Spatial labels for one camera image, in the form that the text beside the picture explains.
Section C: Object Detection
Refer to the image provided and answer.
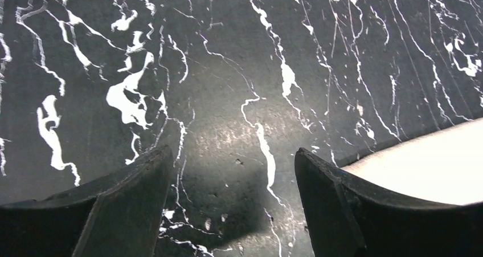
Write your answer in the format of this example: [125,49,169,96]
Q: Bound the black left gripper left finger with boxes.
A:
[1,145,174,256]

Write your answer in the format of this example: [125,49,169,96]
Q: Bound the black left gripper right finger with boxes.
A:
[294,148,482,256]

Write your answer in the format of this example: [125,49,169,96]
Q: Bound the beige cloth napkin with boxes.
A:
[343,119,482,205]

